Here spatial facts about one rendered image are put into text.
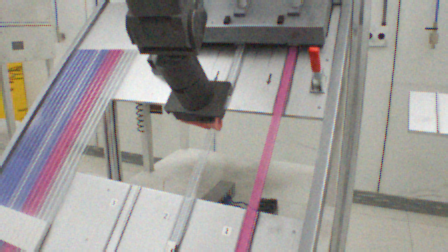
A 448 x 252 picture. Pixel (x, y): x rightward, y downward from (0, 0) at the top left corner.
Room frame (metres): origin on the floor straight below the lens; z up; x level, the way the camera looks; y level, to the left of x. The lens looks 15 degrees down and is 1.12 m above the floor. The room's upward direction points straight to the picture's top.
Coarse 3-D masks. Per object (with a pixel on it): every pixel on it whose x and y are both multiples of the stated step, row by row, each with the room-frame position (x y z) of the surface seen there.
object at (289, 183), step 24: (168, 168) 1.20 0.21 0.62; (192, 168) 1.20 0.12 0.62; (216, 168) 1.20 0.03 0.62; (240, 168) 1.20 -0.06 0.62; (288, 168) 1.20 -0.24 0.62; (312, 168) 1.20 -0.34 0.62; (168, 192) 1.00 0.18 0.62; (240, 192) 1.00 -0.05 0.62; (264, 192) 1.00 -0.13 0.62; (288, 192) 1.00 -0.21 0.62; (336, 192) 0.99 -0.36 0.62; (288, 216) 0.85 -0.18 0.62
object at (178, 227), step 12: (240, 48) 0.72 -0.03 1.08; (240, 60) 0.70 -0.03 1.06; (228, 72) 0.68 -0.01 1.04; (216, 132) 0.59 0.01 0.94; (204, 144) 0.57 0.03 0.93; (204, 156) 0.55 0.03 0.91; (192, 180) 0.52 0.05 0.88; (192, 192) 0.51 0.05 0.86; (180, 216) 0.48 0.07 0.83; (180, 228) 0.47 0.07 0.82
